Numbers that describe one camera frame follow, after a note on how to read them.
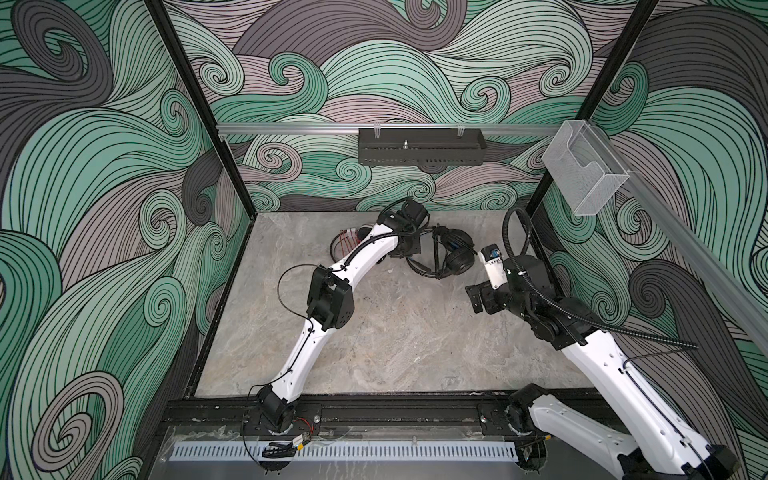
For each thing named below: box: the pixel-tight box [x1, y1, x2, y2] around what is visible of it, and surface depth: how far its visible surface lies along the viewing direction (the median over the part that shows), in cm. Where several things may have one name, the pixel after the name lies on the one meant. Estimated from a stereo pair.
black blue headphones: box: [405, 223, 478, 280], surface depth 92 cm
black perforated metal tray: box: [358, 128, 487, 166], surface depth 97 cm
